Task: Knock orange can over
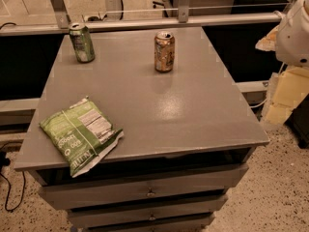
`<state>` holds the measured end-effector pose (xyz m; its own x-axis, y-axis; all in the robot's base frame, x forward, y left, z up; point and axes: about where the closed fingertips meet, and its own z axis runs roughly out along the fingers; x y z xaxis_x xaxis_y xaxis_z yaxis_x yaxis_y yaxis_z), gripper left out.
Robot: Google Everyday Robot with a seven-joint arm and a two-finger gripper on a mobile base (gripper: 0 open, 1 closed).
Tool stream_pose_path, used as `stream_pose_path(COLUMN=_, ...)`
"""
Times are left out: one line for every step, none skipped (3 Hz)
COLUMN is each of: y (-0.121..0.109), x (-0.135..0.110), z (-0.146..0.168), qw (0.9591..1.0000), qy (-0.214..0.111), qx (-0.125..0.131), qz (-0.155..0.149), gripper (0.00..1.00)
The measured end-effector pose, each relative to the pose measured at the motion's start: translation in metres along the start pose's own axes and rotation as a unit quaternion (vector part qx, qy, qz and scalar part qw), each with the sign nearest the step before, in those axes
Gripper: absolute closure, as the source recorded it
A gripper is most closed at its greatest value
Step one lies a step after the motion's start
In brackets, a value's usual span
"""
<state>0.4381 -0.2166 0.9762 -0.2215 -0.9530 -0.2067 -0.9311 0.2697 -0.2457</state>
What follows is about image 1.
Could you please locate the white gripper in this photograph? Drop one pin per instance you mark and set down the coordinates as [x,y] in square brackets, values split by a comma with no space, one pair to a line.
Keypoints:
[294,39]

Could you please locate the orange soda can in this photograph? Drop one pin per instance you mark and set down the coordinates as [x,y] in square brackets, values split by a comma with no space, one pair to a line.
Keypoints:
[164,51]

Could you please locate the green soda can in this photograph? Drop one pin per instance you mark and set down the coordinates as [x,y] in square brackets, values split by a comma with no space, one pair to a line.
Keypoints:
[82,43]

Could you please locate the grey drawer cabinet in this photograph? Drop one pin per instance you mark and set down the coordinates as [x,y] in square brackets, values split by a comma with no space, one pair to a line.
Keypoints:
[190,118]

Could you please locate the middle grey drawer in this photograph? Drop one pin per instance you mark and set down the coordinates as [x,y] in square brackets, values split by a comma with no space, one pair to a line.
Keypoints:
[148,212]

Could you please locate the grey drawer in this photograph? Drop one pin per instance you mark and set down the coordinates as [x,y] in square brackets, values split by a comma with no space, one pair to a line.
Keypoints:
[148,212]
[89,194]
[169,224]

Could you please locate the bottom grey drawer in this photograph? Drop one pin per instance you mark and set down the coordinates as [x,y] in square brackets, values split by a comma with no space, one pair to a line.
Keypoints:
[169,224]

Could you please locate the top grey drawer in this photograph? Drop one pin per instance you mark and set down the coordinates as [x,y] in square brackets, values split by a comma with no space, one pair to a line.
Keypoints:
[89,194]

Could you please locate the green chip bag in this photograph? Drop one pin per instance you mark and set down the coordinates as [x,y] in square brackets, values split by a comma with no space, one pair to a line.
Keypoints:
[82,135]

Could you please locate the metal frame rail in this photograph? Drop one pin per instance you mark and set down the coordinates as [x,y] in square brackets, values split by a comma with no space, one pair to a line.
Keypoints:
[30,17]

